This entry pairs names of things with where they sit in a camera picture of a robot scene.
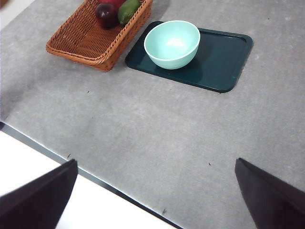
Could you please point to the teal bowl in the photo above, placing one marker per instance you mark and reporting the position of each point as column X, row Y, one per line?
column 171, row 47

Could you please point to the dark purple plum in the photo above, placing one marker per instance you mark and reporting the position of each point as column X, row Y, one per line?
column 106, row 15

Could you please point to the brown wicker basket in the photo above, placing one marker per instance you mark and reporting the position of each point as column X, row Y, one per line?
column 81, row 40

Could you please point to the red apple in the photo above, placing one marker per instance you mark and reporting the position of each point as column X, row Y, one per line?
column 112, row 2

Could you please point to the dark rectangular tray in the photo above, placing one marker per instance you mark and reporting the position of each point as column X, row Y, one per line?
column 221, row 59

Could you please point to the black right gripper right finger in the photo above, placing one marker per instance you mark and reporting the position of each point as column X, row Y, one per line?
column 274, row 202

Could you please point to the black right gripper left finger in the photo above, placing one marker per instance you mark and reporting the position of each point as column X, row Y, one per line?
column 35, row 202

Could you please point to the green fruit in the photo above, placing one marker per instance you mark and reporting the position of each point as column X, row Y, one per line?
column 127, row 10

